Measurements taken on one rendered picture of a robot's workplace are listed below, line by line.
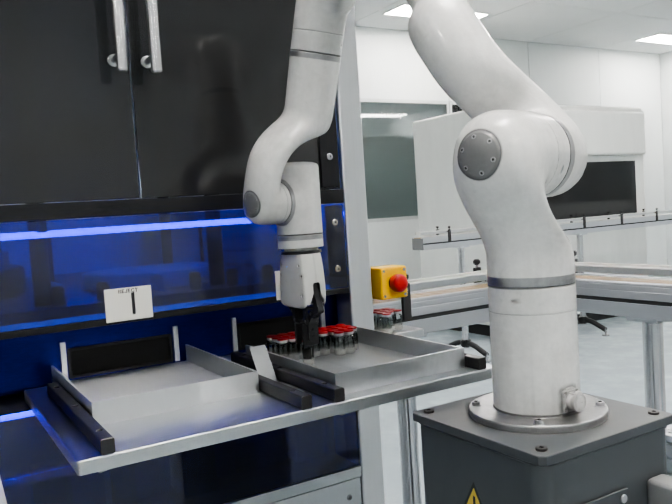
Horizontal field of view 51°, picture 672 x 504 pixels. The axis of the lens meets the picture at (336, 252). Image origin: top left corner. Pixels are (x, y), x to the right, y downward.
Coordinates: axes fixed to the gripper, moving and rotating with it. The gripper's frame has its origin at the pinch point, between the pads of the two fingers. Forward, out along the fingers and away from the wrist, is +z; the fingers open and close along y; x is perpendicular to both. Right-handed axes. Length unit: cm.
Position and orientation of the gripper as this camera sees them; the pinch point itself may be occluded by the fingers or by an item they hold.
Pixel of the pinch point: (306, 333)
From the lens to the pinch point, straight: 133.3
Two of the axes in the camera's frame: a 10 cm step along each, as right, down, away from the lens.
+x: 8.6, -0.8, 5.1
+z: 0.6, 10.0, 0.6
